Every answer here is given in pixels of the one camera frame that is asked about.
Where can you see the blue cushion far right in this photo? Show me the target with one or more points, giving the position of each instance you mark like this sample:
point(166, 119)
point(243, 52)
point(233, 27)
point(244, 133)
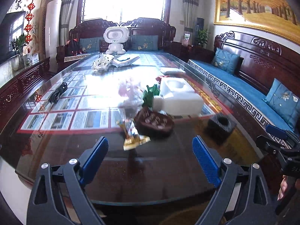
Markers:
point(225, 61)

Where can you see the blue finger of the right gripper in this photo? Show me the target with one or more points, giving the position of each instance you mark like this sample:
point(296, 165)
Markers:
point(275, 131)

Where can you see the person's right hand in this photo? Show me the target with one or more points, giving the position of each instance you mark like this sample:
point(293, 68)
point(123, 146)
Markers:
point(284, 186)

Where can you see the yellow autumn trees painting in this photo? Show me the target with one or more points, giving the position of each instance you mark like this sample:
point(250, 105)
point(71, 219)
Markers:
point(272, 16)

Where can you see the white toy robot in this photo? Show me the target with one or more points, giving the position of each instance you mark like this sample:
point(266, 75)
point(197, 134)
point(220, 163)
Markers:
point(115, 36)

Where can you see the blue cushion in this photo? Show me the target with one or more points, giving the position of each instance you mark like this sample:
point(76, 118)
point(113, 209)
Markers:
point(225, 61)
point(284, 102)

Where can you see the potted green plant corner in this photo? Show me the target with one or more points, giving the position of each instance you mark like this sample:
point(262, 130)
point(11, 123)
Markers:
point(202, 37)

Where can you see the blue cushion near right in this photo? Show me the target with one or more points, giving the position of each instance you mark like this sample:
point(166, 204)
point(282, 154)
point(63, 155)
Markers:
point(284, 102)

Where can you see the left rosewood cabinet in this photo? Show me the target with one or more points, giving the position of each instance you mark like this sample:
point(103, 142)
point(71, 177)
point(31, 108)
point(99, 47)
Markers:
point(15, 92)

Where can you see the white flat packet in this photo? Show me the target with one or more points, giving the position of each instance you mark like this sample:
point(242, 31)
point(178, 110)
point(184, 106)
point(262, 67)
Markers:
point(171, 70)

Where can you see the red chinese knot decoration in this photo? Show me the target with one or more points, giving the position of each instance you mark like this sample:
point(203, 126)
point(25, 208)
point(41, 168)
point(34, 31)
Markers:
point(29, 16)

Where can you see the lucky bamboo plant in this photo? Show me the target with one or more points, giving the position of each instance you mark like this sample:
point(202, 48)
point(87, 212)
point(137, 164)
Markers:
point(18, 44)

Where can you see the dark wooden coffee table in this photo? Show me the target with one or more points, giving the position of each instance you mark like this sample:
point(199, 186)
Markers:
point(72, 110)

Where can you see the teal cushion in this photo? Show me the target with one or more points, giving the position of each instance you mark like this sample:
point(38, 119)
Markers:
point(144, 42)
point(90, 45)

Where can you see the far rosewood sofa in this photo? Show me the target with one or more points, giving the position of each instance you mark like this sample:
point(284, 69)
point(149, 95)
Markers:
point(102, 36)

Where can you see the white open booklet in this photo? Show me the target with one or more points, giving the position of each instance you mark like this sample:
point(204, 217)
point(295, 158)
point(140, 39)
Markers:
point(124, 60)

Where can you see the yellow snack wrapper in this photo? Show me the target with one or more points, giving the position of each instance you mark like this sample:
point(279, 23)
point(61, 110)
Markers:
point(133, 139)

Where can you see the red wrapper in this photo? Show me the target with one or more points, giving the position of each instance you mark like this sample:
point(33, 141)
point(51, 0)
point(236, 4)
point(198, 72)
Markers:
point(159, 78)

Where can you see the white standing air conditioner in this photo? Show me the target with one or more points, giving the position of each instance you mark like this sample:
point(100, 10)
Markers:
point(52, 32)

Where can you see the pink clear plastic bag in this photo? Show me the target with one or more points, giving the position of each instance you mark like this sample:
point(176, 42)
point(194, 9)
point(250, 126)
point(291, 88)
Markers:
point(131, 101)

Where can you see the white crumpled floral bag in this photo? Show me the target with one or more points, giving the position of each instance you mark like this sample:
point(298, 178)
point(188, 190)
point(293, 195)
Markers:
point(102, 62)

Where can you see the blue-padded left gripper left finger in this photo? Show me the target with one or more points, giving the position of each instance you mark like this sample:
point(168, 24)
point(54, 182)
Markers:
point(46, 204)

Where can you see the right rosewood sofa bench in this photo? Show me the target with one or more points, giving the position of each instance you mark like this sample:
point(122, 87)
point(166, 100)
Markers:
point(261, 60)

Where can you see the green plastic bag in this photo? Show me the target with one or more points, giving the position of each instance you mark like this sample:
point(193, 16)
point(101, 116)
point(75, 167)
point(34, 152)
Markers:
point(148, 95)

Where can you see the brown snack packet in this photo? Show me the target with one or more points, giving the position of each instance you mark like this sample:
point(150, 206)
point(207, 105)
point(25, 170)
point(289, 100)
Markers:
point(153, 124)

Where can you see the teal cushion far left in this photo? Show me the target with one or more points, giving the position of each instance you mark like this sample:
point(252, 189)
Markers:
point(90, 45)

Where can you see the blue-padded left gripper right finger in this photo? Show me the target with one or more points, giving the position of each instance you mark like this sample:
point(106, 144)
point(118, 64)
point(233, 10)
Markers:
point(241, 195)

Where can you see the teal cushion far right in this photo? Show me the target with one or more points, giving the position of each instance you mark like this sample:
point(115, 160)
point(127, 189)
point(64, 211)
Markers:
point(144, 42)

